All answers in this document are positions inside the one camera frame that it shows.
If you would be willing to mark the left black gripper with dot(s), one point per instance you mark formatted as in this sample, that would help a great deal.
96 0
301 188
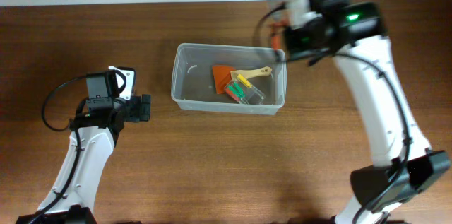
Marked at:
144 107

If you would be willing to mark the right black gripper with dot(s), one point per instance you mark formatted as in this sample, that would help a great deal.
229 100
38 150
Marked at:
292 40

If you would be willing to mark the clear plastic container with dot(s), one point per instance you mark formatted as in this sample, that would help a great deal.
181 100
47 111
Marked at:
193 85

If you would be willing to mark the orange scraper wooden handle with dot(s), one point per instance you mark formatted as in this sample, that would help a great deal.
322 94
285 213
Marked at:
223 74

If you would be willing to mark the clear screwdriver set case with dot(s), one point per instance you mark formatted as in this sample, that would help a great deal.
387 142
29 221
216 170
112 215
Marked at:
244 92

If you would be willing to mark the orange black long-nose pliers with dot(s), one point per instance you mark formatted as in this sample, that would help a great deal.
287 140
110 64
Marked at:
276 30

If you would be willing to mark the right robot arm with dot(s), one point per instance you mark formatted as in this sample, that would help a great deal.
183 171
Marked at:
354 36

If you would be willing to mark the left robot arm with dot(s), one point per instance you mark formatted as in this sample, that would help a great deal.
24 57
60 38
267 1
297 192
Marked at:
94 131

